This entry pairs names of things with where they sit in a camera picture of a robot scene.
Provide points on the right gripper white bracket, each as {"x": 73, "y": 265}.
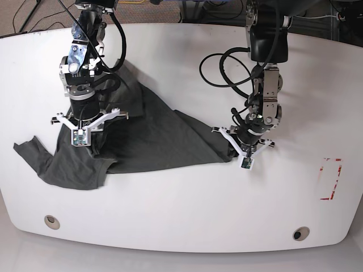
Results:
{"x": 93, "y": 125}

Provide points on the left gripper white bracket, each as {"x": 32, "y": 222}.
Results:
{"x": 246, "y": 143}

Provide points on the dark grey t-shirt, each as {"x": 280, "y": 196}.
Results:
{"x": 154, "y": 137}

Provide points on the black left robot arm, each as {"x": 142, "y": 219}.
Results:
{"x": 266, "y": 31}

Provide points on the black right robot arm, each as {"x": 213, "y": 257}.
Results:
{"x": 86, "y": 78}

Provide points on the red tape marking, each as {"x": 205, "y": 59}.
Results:
{"x": 328, "y": 178}

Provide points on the right table grommet hole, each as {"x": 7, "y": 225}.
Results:
{"x": 301, "y": 233}

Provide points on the table grommet hole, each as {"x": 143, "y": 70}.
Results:
{"x": 52, "y": 222}
{"x": 301, "y": 233}

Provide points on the left table grommet hole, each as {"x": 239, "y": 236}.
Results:
{"x": 52, "y": 222}

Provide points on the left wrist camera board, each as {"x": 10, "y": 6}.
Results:
{"x": 247, "y": 163}

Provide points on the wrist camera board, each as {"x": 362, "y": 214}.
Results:
{"x": 80, "y": 138}
{"x": 247, "y": 163}

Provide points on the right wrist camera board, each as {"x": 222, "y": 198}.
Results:
{"x": 80, "y": 138}

